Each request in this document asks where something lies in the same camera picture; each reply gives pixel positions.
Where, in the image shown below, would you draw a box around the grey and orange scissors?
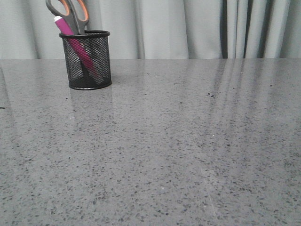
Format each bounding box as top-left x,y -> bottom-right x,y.
45,0 -> 89,35

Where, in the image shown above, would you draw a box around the magenta pen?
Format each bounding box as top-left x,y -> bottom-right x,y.
54,16 -> 98,79

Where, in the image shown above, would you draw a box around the black mesh pen cup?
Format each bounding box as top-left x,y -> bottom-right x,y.
59,30 -> 111,90

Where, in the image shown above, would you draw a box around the grey curtain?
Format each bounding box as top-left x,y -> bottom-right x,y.
0,0 -> 301,59

